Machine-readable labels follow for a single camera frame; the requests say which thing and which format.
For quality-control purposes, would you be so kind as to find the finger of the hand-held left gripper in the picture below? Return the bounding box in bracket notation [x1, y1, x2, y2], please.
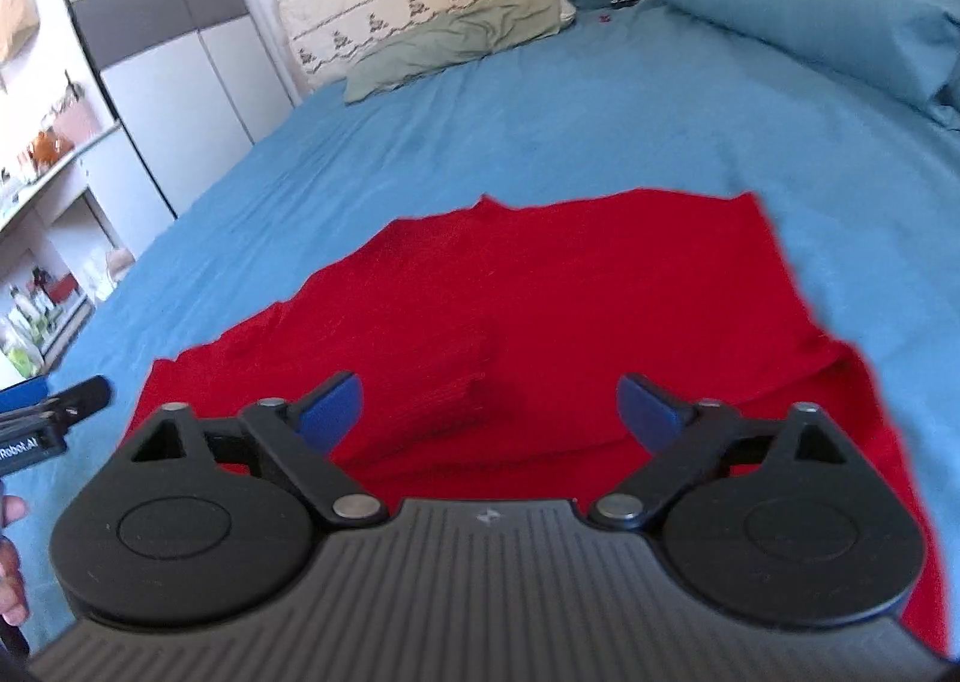
[0, 374, 52, 416]
[31, 375, 114, 437]

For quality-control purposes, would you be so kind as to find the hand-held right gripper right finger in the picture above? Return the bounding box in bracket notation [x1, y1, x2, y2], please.
[587, 373, 852, 531]

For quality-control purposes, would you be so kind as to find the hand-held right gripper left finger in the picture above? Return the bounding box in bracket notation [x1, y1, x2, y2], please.
[129, 370, 389, 525]

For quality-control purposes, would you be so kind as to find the red knit garment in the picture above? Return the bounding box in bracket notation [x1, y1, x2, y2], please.
[139, 190, 950, 657]

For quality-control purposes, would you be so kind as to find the person's left hand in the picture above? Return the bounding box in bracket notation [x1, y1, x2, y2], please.
[0, 493, 31, 627]

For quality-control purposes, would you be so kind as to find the white shelf unit with bottles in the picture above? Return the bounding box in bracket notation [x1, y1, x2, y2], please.
[0, 119, 140, 384]

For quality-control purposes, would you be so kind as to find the blue bed sheet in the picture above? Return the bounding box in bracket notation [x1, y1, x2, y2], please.
[0, 0, 960, 653]

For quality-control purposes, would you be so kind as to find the white wardrobe with grey band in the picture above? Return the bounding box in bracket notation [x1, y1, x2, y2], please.
[45, 0, 298, 219]

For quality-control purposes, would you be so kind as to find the green pillow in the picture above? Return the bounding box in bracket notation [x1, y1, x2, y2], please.
[343, 0, 575, 105]

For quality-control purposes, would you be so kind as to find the blue duvet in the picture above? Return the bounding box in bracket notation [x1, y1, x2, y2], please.
[646, 0, 960, 132]

